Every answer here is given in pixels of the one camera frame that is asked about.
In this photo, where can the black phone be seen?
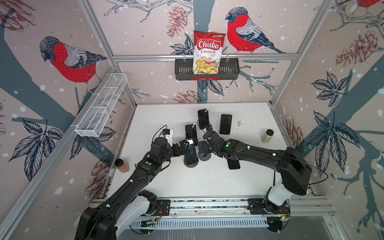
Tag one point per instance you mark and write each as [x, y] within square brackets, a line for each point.
[193, 156]
[225, 124]
[203, 119]
[233, 164]

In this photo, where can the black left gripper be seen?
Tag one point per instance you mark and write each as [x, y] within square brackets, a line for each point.
[183, 150]

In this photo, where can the black wall basket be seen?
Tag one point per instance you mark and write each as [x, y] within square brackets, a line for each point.
[228, 70]

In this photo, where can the wooden round phone stand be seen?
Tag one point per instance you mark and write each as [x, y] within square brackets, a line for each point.
[192, 165]

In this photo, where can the grey round phone stand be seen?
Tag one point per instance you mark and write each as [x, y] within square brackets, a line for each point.
[207, 156]

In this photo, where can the yellow liquid jar black lid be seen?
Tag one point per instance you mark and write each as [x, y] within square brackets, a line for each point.
[267, 136]

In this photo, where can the red cassava chips bag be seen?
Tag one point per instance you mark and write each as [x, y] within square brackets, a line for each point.
[208, 49]

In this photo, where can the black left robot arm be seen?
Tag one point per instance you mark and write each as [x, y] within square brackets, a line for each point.
[131, 200]

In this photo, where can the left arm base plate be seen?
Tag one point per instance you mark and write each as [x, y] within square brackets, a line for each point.
[162, 208]

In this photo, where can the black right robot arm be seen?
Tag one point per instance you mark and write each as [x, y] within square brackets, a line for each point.
[294, 170]

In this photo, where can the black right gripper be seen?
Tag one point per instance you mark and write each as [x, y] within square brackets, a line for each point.
[203, 145]

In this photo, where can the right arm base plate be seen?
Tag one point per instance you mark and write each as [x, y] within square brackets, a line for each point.
[261, 207]

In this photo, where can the white wire mesh basket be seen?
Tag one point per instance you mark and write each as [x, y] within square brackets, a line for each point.
[98, 114]

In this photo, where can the purple edged phone on stand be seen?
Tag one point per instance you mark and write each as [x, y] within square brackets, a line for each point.
[191, 133]

